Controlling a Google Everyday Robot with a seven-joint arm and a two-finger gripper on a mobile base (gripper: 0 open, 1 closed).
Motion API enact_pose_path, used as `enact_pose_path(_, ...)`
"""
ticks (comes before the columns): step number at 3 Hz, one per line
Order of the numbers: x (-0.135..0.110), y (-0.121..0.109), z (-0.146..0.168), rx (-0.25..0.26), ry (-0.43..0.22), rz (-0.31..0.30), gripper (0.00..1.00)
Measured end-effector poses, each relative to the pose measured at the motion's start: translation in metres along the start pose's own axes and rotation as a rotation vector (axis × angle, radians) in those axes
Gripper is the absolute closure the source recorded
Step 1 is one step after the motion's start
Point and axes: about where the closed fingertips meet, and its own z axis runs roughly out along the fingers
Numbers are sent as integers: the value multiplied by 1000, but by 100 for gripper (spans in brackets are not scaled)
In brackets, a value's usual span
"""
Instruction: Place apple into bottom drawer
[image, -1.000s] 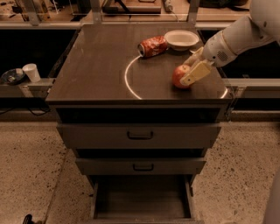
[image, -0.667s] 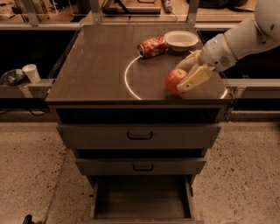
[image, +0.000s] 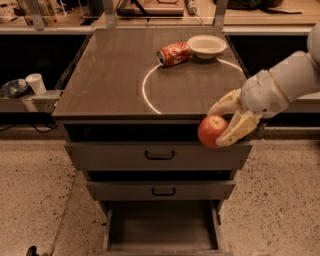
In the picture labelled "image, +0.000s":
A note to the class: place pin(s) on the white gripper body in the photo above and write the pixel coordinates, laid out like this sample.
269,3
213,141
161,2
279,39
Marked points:
263,95

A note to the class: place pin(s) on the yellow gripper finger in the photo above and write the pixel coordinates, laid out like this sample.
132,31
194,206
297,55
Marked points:
227,104
240,126

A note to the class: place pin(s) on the red apple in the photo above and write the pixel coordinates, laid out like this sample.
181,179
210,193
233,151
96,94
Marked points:
210,129

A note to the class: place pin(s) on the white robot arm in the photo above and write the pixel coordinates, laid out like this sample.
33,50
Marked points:
301,68

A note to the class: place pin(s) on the grey drawer cabinet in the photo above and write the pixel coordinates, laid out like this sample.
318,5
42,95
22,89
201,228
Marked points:
119,93

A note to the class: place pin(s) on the open bottom drawer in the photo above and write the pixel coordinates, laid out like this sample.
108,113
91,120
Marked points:
163,228

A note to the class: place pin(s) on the white paper bowl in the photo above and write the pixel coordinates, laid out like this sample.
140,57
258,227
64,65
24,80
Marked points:
206,46

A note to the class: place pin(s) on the crushed orange soda can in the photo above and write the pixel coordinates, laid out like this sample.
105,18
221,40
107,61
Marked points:
173,54

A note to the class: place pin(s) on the white foam cup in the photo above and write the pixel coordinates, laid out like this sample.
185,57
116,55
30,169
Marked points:
36,83

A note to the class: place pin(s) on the dark blue bowl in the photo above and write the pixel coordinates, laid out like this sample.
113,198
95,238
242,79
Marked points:
15,88

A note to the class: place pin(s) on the black object bottom left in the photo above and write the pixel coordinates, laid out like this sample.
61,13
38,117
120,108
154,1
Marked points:
32,251

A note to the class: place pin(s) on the middle drawer with handle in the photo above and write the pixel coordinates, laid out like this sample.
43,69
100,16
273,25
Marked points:
152,191

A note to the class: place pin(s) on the drawer with handle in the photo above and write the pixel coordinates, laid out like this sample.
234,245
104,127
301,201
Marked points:
152,191
103,156

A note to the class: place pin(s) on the top drawer with handle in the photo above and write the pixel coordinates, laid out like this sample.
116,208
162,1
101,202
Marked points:
103,156

